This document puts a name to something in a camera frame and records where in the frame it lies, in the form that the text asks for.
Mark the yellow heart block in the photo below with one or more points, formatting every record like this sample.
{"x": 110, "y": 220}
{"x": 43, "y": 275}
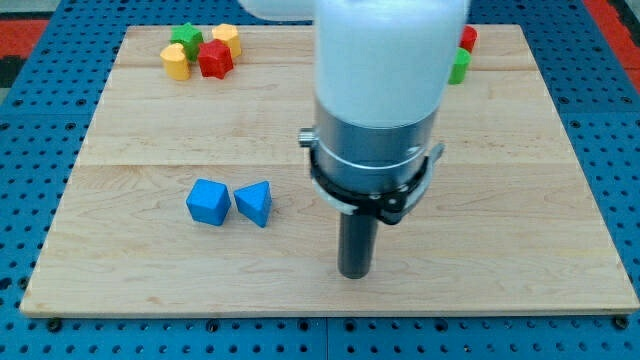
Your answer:
{"x": 175, "y": 62}

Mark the red circle block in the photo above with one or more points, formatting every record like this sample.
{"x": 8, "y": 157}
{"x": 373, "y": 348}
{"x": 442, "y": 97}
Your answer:
{"x": 468, "y": 38}

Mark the yellow hexagon block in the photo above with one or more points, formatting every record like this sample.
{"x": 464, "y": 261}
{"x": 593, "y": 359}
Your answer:
{"x": 229, "y": 35}

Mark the blue triangle block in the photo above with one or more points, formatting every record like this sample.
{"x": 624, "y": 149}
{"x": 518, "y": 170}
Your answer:
{"x": 254, "y": 202}

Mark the wooden board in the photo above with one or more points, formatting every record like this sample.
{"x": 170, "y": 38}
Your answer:
{"x": 508, "y": 225}

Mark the blue cube block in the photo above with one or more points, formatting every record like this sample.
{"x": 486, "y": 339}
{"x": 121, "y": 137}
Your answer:
{"x": 208, "y": 202}

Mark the green circle block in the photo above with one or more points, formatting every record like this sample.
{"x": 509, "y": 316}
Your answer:
{"x": 460, "y": 66}

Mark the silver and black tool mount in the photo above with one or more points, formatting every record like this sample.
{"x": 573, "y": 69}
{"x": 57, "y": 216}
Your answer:
{"x": 367, "y": 172}

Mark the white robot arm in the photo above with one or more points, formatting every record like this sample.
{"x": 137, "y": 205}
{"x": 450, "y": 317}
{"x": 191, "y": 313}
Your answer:
{"x": 381, "y": 68}

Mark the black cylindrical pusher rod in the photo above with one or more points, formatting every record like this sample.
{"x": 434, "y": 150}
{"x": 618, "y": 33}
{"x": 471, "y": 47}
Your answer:
{"x": 356, "y": 244}

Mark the green star block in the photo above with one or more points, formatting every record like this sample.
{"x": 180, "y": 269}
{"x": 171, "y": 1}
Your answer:
{"x": 189, "y": 37}

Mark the red star block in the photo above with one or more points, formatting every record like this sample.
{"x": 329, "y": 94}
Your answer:
{"x": 215, "y": 59}

